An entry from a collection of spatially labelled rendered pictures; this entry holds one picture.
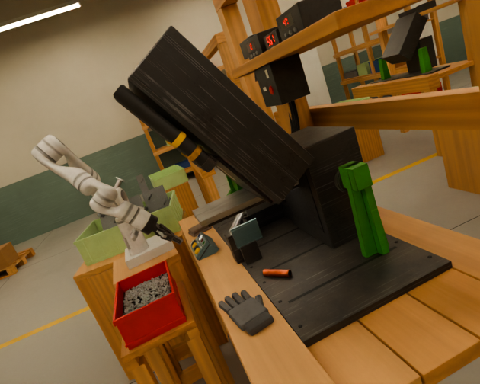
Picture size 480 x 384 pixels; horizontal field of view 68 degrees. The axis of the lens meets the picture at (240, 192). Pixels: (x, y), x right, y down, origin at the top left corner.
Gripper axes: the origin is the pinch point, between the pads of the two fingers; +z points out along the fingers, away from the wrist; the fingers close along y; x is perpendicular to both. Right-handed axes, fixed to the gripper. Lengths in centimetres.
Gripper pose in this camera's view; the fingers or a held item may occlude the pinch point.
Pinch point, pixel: (177, 239)
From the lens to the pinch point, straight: 141.5
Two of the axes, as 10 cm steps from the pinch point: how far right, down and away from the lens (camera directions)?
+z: 7.9, 5.2, 3.3
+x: -5.4, 8.4, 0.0
